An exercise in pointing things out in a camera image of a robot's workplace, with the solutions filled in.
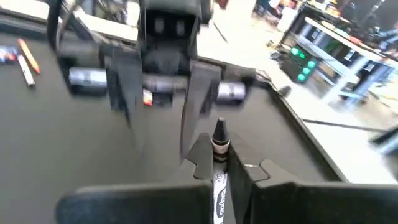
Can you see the black table mat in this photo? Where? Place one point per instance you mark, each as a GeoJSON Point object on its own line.
{"type": "Point", "coordinates": [62, 140]}

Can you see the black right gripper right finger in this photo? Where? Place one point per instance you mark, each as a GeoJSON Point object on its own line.
{"type": "Point", "coordinates": [311, 205]}

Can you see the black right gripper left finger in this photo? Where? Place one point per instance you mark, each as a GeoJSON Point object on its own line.
{"type": "Point", "coordinates": [140, 205]}

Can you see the blue metal workbench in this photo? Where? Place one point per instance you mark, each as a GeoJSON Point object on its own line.
{"type": "Point", "coordinates": [351, 71]}

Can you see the black box green lights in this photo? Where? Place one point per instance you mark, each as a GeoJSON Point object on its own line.
{"type": "Point", "coordinates": [295, 67]}

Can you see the pen cluster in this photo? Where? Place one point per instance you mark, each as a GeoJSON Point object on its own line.
{"type": "Point", "coordinates": [220, 193]}

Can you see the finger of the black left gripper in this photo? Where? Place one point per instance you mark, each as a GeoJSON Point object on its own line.
{"type": "Point", "coordinates": [124, 81]}
{"type": "Point", "coordinates": [200, 93]}

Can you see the white crayon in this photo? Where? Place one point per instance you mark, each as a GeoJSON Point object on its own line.
{"type": "Point", "coordinates": [26, 71]}

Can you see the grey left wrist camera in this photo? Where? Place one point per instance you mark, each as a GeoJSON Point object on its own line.
{"type": "Point", "coordinates": [169, 25]}

